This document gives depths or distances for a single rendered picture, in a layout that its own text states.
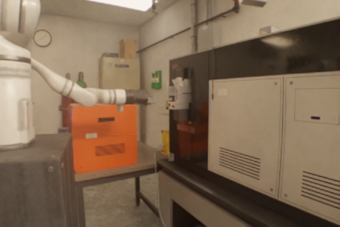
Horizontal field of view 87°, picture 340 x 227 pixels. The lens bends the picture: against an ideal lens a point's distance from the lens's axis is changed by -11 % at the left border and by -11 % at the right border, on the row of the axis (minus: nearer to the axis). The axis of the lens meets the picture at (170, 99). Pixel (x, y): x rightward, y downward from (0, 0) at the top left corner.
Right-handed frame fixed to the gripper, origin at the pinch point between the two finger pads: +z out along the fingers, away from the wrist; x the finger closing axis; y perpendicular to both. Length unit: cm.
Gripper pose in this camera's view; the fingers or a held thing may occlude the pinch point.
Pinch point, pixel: (154, 99)
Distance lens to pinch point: 109.4
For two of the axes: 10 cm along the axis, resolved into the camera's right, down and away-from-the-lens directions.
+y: 3.7, -6.8, -6.3
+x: -3.7, -7.3, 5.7
